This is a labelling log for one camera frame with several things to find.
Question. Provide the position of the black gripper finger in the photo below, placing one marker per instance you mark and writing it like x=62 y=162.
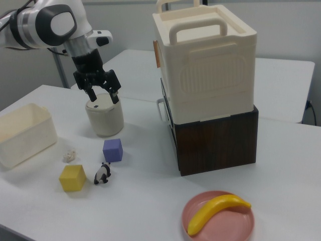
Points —
x=90 y=94
x=114 y=96

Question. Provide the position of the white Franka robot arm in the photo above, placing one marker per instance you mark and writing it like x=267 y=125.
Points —
x=30 y=25

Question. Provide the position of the dark wood drawer box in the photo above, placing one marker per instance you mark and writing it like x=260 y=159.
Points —
x=215 y=145

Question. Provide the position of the crumpled white paper ball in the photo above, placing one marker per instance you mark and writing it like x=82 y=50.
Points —
x=69 y=155

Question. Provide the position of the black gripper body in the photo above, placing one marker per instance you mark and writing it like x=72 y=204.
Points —
x=86 y=64

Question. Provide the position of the cream open storage bin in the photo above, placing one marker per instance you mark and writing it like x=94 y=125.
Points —
x=25 y=140

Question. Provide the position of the panda figurine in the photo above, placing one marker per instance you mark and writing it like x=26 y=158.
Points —
x=101 y=174

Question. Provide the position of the purple cube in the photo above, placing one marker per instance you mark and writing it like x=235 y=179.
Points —
x=113 y=151

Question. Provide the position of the small cream trash can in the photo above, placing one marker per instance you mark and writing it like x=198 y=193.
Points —
x=105 y=120

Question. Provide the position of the yellow banana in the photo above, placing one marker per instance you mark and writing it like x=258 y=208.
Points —
x=213 y=208

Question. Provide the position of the grey metal post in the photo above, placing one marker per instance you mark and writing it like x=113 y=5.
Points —
x=61 y=72

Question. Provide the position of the cream plastic cabinet box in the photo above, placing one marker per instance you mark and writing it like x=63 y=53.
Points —
x=213 y=75

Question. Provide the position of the pink plate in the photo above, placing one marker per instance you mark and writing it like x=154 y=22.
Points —
x=225 y=226

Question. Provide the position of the yellow cube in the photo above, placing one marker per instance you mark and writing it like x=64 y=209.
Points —
x=71 y=179

